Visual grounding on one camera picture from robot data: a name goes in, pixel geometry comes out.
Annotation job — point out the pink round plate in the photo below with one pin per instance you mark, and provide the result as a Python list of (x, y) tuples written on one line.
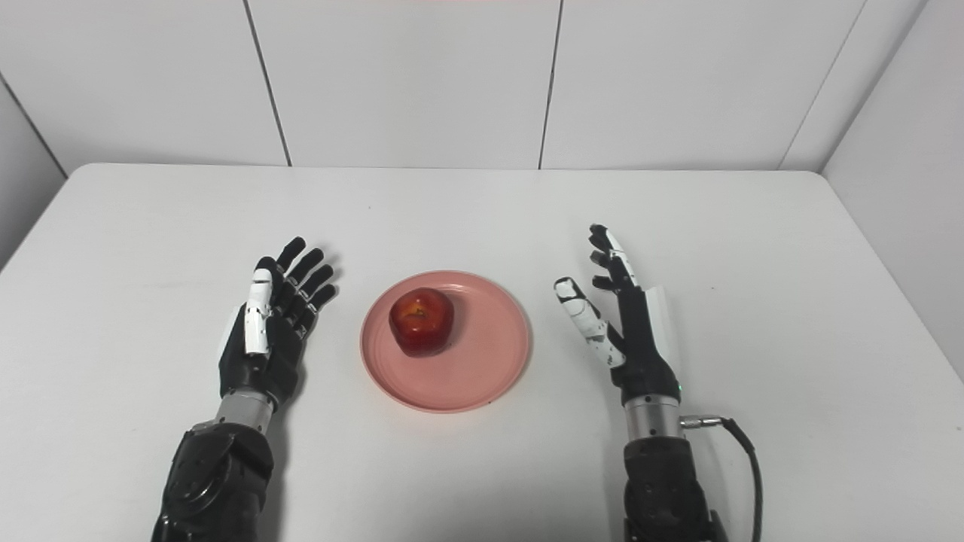
[(482, 361)]

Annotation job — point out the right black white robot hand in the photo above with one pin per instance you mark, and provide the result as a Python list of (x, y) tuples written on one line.
[(640, 339)]

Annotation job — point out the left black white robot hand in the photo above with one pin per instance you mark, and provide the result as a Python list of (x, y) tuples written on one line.
[(267, 354)]

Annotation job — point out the red apple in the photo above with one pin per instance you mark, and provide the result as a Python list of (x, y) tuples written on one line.
[(422, 320)]

